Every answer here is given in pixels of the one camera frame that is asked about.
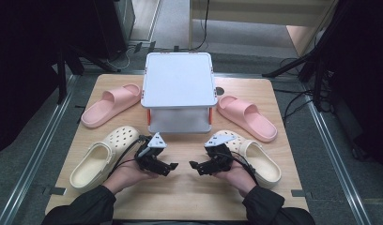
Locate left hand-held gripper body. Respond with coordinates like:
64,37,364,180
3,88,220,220
134,131,168,176

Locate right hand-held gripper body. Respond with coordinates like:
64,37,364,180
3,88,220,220
204,134,237,174

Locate cream clog shoe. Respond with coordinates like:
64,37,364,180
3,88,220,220
211,129,283,190
69,125,145,192

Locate pink slipper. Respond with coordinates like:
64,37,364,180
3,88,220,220
216,95,279,143
81,82,143,129

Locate white two-tier shoe rack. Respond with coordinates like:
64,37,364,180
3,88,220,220
140,52,219,135

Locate person's right hand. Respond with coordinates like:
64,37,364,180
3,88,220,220
212,168,258,199

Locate person's left hand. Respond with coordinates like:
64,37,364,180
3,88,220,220
102,160,160,196

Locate black tripod stand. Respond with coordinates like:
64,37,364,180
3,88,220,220
262,0,350,112
53,41,120,106

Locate black cabinet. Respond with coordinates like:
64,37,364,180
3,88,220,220
94,0,136,61

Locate light wooden cabinet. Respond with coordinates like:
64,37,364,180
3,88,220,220
188,0,340,57

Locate right hand-held gripper black cable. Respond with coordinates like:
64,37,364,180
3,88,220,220
222,151,260,188

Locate black floor cables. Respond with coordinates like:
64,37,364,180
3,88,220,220
272,57,336,126

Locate white floor cable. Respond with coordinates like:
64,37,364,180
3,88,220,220
105,43,141,71

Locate metal floor rail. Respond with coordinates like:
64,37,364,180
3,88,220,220
300,81,373,225
0,74,80,225

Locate black hanging cable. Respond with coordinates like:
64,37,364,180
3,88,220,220
192,0,211,52

